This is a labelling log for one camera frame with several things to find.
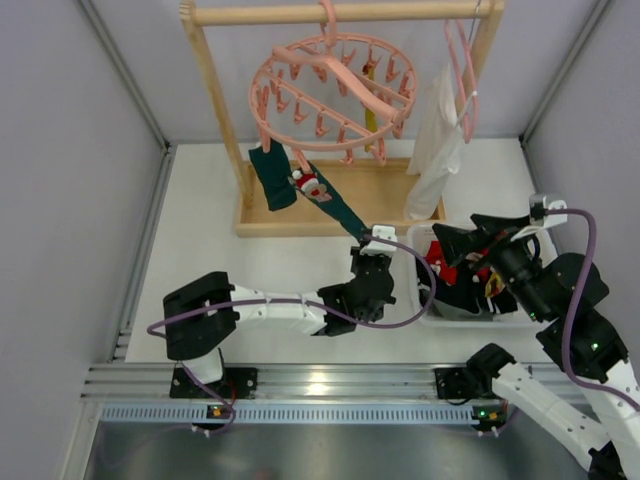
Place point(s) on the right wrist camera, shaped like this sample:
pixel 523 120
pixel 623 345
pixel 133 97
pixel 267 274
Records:
pixel 540 204

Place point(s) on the pink round clip hanger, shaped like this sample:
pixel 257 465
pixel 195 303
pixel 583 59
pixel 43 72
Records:
pixel 311 95

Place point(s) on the red green christmas sock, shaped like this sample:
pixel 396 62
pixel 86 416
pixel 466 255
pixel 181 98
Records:
pixel 315 187

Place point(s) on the white cloth garment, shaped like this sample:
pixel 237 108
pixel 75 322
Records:
pixel 436 155

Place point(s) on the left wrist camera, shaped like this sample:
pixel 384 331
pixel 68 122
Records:
pixel 380 239

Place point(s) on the dark green sock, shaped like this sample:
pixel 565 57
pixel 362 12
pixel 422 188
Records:
pixel 273 171

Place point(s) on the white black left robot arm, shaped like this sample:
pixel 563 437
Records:
pixel 330 311

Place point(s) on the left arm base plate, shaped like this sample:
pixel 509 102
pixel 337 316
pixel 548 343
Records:
pixel 237 382

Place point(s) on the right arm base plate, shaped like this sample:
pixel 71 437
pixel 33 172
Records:
pixel 462 384

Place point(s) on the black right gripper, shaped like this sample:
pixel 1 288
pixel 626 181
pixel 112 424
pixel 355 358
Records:
pixel 489 242

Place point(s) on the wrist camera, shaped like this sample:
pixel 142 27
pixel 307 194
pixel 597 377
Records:
pixel 540 204
pixel 380 239

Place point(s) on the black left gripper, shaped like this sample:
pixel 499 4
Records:
pixel 369 257

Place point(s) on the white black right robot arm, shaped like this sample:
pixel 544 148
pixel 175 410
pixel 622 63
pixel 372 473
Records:
pixel 584 344

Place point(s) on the aluminium mounting rail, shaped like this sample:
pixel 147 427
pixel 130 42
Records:
pixel 291 382

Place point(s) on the grey slotted cable duct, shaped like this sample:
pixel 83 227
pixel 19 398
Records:
pixel 303 413

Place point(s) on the pink clothes hanger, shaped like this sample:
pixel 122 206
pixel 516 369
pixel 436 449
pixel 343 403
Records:
pixel 466 80

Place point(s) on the wooden clothes rack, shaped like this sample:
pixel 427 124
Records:
pixel 372 190

